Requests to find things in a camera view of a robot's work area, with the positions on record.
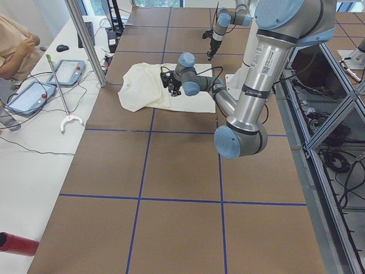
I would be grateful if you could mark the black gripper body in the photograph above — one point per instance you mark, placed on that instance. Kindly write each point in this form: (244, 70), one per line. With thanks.
(213, 45)
(174, 86)

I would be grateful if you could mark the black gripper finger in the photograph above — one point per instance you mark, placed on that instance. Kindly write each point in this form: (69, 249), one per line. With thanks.
(210, 54)
(175, 93)

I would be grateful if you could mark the cream long-sleeve cat shirt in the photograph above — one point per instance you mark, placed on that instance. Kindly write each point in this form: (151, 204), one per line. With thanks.
(142, 87)

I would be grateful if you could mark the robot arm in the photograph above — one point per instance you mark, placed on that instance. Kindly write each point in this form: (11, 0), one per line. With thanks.
(224, 18)
(282, 25)

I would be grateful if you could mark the white mounting pillar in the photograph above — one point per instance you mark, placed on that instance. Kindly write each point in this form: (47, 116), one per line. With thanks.
(250, 50)

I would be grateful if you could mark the black power adapter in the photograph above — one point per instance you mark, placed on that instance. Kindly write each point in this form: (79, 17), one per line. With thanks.
(112, 41)

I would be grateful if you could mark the black keyboard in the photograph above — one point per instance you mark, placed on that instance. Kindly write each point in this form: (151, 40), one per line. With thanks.
(90, 31)

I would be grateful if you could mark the far blue teach pendant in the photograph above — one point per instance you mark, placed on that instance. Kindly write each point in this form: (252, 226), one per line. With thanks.
(68, 72)

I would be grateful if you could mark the blue teach pendant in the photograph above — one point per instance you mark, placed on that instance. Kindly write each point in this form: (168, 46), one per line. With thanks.
(31, 99)
(68, 72)

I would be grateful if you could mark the white reacher grabber stick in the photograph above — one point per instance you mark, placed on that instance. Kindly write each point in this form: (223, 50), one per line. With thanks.
(69, 116)

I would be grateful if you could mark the black computer mouse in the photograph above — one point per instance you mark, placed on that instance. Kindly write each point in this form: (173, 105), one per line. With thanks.
(61, 48)

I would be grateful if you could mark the near blue teach pendant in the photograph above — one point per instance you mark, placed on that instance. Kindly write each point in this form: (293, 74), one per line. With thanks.
(31, 99)

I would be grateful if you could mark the seated person beige shirt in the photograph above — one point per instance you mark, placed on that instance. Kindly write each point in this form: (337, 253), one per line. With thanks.
(19, 53)

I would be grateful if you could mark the red cylinder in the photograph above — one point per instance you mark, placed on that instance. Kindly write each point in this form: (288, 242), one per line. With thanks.
(18, 245)

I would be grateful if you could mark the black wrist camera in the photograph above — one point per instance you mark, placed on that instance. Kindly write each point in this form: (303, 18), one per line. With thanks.
(166, 79)
(207, 34)

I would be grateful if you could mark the white pillar base plate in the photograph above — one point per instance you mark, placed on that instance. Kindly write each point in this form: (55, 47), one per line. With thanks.
(236, 82)

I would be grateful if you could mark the aluminium frame post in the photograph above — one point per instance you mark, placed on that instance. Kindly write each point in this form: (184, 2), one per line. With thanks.
(79, 24)

